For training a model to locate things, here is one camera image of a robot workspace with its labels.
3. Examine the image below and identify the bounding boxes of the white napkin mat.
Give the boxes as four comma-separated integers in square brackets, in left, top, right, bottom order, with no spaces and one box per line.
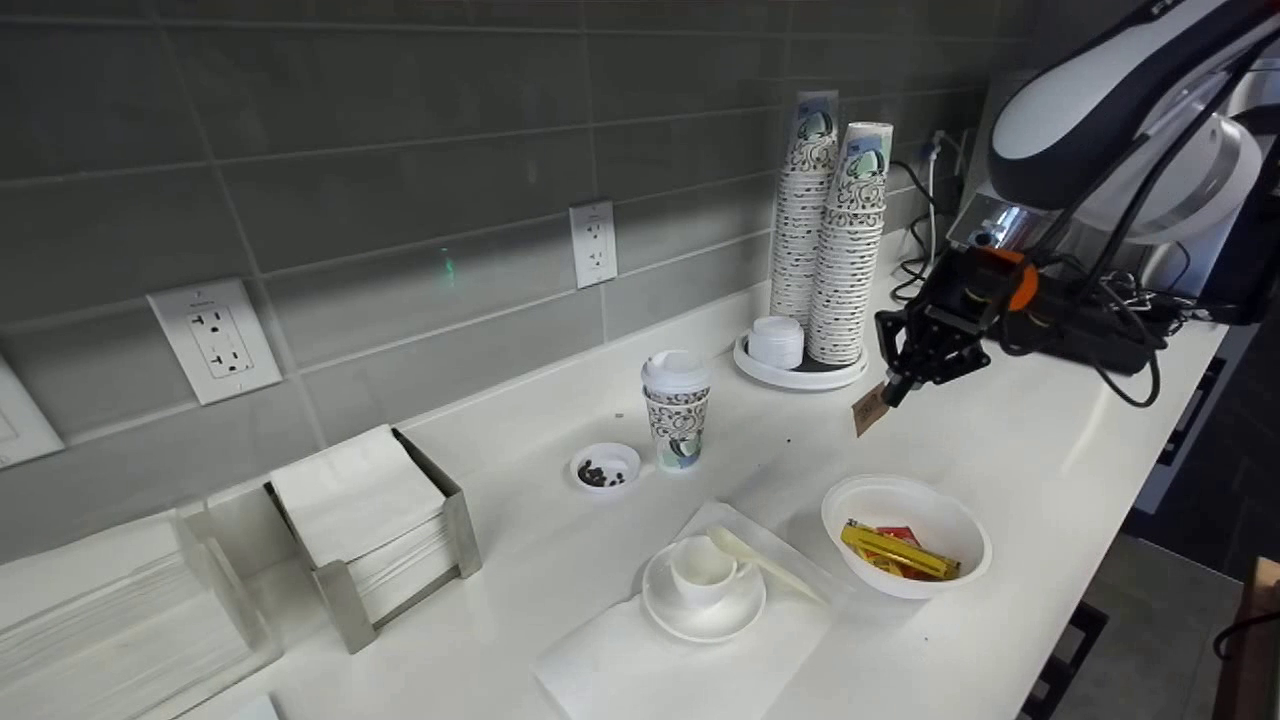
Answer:
[538,503,831,720]

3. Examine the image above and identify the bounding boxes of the white teacup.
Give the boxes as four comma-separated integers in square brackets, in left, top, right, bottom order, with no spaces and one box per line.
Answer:
[669,536,748,611]

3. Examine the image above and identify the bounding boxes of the single patterned paper cup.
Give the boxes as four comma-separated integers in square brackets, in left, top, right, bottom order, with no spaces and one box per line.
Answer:
[642,349,714,471]

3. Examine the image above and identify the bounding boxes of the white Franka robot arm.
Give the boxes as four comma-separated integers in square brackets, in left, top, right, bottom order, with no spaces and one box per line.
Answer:
[876,0,1280,406]

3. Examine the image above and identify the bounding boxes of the white outlet near cups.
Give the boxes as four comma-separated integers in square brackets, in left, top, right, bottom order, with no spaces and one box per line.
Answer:
[569,199,615,289]

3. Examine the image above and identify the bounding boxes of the white lid stack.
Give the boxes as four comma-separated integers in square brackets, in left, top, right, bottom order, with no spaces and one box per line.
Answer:
[748,318,804,367]

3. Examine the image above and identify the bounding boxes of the round white cup tray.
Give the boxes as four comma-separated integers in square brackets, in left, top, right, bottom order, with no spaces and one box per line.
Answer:
[734,337,868,394]

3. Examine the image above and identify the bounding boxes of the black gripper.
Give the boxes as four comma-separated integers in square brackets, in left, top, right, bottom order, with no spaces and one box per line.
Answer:
[876,249,1039,408]

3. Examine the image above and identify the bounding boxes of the tall patterned cup stack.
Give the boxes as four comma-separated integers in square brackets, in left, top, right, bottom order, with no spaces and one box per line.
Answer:
[809,122,894,366]

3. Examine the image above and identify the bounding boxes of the white bowl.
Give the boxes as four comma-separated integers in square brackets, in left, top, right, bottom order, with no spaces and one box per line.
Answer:
[819,475,991,606]

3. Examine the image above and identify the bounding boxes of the white wall switch plate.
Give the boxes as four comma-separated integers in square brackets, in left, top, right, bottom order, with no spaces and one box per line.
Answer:
[0,355,63,467]

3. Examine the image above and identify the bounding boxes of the brown packet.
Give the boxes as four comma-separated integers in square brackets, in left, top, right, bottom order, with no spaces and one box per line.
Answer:
[854,385,887,436]

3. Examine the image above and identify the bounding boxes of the white wall power outlet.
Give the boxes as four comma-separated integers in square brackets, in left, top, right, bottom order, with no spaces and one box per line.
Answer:
[149,279,282,406]

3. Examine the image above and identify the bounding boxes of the small dish with dark bits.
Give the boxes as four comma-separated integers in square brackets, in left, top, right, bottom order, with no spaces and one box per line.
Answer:
[569,446,643,496]

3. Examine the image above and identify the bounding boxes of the black cable on counter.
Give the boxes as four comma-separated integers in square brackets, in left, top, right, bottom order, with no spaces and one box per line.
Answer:
[885,130,971,305]

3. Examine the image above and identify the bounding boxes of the metal napkin holder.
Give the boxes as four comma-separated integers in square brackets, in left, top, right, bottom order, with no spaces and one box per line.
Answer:
[267,426,485,651]

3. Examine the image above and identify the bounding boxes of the clear plastic napkin box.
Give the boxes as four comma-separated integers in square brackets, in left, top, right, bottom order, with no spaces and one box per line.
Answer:
[0,509,282,720]

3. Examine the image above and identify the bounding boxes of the yellow packets in bowl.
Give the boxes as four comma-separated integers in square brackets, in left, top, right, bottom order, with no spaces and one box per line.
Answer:
[842,520,960,580]

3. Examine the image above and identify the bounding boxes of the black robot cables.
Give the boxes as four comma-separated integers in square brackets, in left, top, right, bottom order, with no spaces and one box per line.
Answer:
[991,77,1280,412]

